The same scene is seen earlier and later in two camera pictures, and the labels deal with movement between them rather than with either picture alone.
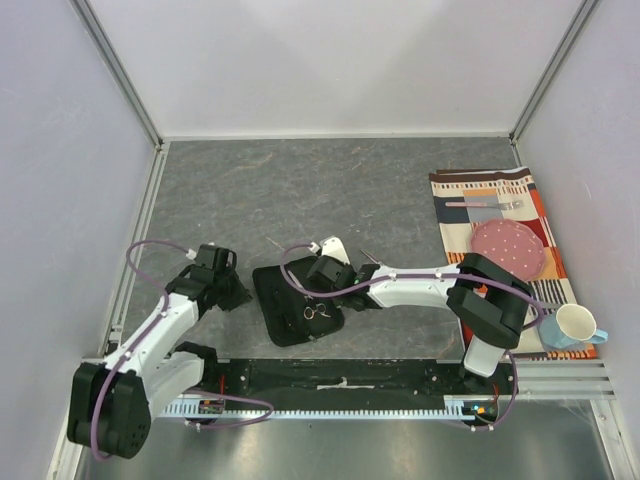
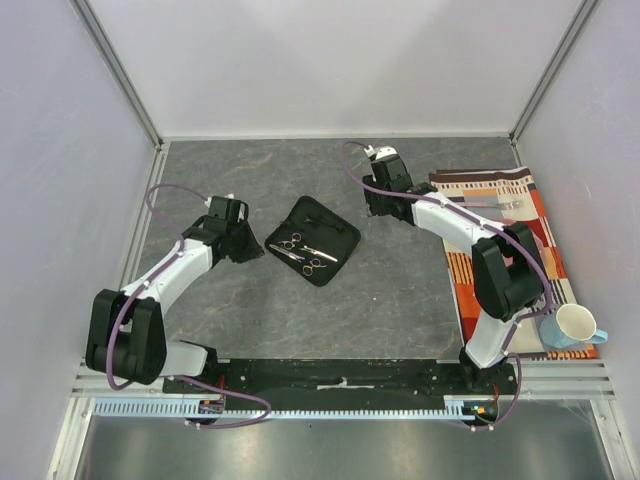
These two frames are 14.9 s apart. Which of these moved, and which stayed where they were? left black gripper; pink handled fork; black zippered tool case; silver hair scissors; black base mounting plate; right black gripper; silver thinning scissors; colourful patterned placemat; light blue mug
Moved: silver hair scissors; silver thinning scissors; black zippered tool case; left black gripper; right black gripper
Stayed: black base mounting plate; light blue mug; pink handled fork; colourful patterned placemat
